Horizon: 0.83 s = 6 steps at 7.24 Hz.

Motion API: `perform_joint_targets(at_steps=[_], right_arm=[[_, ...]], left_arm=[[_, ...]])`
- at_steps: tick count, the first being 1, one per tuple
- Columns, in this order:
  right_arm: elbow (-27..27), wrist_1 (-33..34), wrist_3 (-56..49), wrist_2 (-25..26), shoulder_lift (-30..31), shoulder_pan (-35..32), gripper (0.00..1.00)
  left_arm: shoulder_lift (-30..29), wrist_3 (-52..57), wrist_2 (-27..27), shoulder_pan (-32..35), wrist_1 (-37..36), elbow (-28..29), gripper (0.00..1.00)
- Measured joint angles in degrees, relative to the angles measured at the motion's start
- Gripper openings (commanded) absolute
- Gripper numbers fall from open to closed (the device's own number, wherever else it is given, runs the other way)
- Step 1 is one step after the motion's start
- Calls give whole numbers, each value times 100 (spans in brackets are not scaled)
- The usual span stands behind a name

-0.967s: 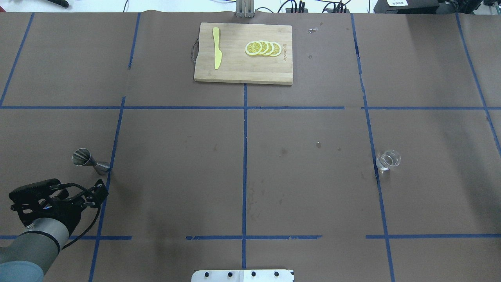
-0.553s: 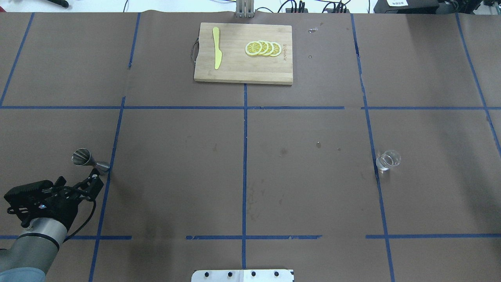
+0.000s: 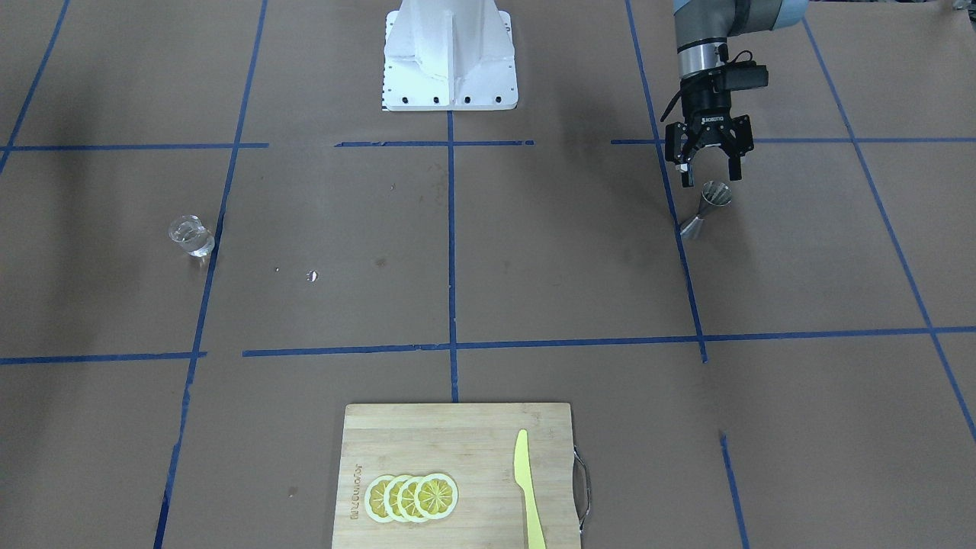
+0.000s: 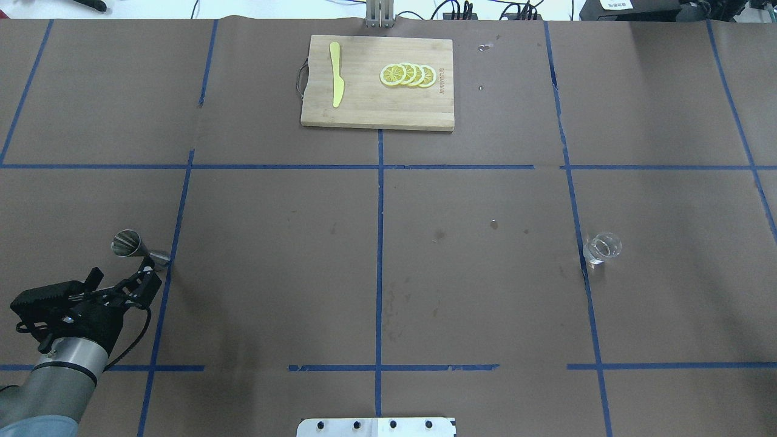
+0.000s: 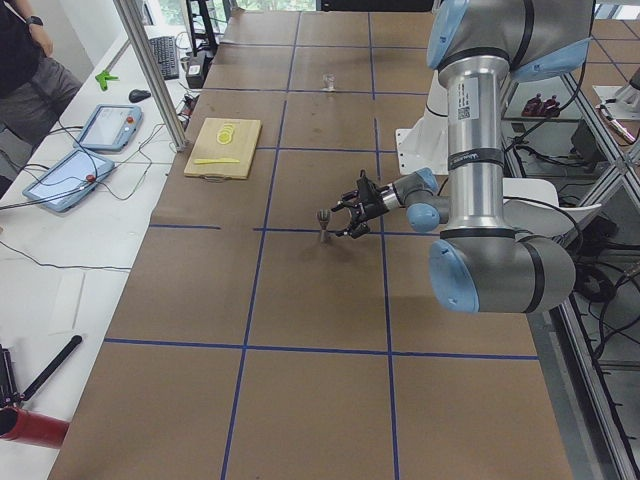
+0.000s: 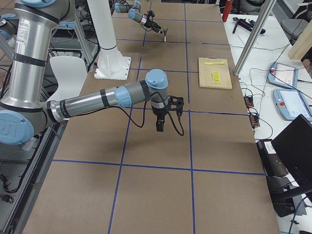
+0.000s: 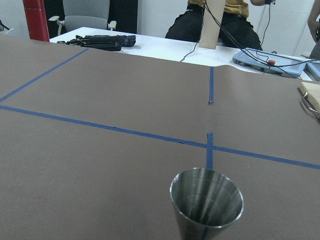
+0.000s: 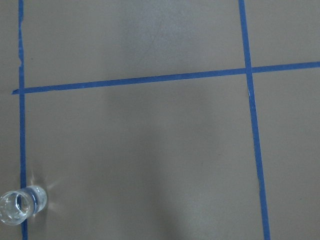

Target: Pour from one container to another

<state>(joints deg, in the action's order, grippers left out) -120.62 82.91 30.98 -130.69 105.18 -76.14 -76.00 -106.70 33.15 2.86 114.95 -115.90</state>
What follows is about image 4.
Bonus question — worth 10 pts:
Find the front lemon slice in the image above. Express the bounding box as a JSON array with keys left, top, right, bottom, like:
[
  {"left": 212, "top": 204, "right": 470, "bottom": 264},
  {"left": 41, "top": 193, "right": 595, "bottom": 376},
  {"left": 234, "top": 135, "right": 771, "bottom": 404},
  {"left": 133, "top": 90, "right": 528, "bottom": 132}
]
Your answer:
[{"left": 379, "top": 63, "right": 407, "bottom": 87}]

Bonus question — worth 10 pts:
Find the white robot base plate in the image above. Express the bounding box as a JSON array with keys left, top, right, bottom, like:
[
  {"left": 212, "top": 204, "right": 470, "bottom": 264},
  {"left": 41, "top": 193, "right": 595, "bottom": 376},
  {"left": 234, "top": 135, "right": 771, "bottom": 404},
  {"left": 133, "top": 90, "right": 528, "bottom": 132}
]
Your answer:
[{"left": 295, "top": 416, "right": 457, "bottom": 436}]

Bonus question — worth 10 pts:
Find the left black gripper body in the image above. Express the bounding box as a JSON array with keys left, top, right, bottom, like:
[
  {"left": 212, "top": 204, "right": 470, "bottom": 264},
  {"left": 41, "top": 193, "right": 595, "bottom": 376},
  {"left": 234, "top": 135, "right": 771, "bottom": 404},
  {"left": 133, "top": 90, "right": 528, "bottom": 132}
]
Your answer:
[{"left": 37, "top": 288, "right": 141, "bottom": 354}]

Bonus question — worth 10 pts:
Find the yellow plastic knife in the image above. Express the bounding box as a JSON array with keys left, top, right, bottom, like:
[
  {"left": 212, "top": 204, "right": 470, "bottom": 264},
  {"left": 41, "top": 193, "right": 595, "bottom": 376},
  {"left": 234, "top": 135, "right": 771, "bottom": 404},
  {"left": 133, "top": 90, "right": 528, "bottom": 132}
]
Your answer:
[{"left": 328, "top": 41, "right": 345, "bottom": 108}]

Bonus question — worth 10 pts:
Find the clear glass cup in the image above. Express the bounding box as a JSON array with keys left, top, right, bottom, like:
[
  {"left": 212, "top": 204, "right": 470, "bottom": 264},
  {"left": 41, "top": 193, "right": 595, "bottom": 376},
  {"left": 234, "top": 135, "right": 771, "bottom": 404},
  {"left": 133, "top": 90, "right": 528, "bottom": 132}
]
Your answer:
[{"left": 583, "top": 232, "right": 622, "bottom": 266}]

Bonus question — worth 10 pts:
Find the brown paper table cover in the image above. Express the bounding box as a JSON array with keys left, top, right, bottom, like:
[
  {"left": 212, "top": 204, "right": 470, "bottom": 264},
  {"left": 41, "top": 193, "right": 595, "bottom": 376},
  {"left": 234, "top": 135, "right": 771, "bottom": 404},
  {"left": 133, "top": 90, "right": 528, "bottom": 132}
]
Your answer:
[{"left": 2, "top": 16, "right": 775, "bottom": 436}]

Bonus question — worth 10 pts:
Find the steel double jigger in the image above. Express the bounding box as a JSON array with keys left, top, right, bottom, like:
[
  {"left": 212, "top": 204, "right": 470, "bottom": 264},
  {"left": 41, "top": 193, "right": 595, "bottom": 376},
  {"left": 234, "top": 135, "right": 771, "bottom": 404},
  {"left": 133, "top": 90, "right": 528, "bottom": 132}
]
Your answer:
[{"left": 110, "top": 229, "right": 171, "bottom": 270}]

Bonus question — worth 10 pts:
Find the black box with label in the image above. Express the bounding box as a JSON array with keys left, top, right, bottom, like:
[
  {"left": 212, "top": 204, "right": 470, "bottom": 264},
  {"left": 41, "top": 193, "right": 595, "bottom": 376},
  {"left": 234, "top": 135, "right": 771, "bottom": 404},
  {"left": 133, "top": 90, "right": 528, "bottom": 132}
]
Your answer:
[{"left": 579, "top": 1, "right": 682, "bottom": 22}]

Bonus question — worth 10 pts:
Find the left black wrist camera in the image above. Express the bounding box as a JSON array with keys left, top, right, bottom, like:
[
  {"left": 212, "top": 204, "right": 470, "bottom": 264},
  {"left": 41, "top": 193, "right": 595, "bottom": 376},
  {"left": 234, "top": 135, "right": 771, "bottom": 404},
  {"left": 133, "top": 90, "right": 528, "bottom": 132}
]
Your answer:
[{"left": 10, "top": 267, "right": 104, "bottom": 334}]

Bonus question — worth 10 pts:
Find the left black braided cable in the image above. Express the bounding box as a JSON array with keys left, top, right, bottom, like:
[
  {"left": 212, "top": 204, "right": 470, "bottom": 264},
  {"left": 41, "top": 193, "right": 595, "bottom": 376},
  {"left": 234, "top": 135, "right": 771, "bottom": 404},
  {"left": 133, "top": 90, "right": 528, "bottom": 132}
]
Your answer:
[{"left": 104, "top": 303, "right": 152, "bottom": 372}]

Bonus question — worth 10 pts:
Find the rear lemon slice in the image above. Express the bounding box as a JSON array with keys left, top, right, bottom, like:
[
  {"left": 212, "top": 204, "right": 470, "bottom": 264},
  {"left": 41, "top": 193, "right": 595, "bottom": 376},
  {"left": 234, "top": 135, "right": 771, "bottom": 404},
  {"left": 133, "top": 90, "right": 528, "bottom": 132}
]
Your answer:
[{"left": 417, "top": 66, "right": 438, "bottom": 89}]

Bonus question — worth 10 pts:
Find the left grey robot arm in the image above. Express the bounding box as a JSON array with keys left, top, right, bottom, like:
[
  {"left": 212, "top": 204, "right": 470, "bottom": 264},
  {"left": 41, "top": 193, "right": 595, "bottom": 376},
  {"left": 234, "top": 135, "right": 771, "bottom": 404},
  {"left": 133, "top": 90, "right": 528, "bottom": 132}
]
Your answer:
[{"left": 1, "top": 256, "right": 161, "bottom": 436}]

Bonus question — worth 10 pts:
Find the lemon slice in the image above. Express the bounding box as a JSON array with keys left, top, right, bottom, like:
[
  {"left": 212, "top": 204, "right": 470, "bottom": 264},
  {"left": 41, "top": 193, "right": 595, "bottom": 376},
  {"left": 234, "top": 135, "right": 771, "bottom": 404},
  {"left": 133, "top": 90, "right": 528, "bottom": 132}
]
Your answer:
[
  {"left": 408, "top": 64, "right": 426, "bottom": 87},
  {"left": 379, "top": 63, "right": 407, "bottom": 87},
  {"left": 397, "top": 62, "right": 415, "bottom": 86},
  {"left": 417, "top": 66, "right": 438, "bottom": 89}
]

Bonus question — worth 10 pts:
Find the aluminium frame post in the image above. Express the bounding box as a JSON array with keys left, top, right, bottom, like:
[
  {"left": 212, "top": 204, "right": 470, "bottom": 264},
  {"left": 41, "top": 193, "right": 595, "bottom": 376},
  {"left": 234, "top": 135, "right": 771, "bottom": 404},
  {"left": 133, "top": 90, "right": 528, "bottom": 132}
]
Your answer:
[{"left": 364, "top": 0, "right": 396, "bottom": 28}]

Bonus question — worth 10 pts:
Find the bamboo cutting board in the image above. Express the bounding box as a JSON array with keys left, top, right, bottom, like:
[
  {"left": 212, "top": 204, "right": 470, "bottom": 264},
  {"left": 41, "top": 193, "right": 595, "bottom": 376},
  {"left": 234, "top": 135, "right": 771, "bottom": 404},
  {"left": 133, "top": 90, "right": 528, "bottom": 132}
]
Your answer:
[{"left": 300, "top": 34, "right": 455, "bottom": 132}]

